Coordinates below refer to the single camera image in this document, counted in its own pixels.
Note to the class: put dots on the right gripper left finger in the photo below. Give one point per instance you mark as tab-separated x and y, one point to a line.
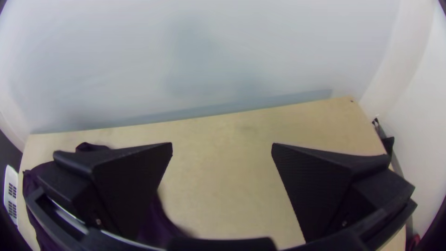
118	184

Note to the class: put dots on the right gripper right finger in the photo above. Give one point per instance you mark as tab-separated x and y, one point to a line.
320	188

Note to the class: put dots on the dark t-shirt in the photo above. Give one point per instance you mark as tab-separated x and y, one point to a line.
156	223

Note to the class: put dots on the white laundry basket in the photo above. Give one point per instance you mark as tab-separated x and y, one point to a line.
11	195

